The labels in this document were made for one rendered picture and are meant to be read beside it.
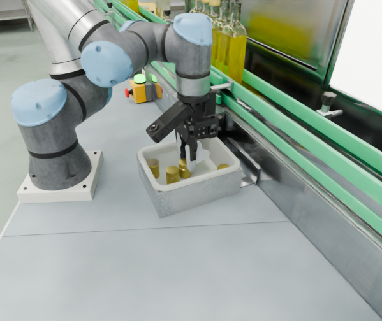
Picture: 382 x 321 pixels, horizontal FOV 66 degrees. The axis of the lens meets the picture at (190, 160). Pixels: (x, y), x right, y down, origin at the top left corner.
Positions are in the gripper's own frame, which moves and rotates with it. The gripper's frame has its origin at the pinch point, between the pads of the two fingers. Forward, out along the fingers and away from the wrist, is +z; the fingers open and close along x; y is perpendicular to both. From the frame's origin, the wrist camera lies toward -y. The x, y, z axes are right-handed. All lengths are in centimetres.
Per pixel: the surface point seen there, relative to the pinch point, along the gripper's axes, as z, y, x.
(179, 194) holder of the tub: -0.4, -6.2, -10.1
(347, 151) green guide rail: -12.4, 25.1, -25.2
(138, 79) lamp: -4, 4, 51
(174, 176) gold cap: -0.1, -4.5, -3.3
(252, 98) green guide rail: -15.4, 18.2, -1.2
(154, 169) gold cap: 0.0, -7.9, 1.6
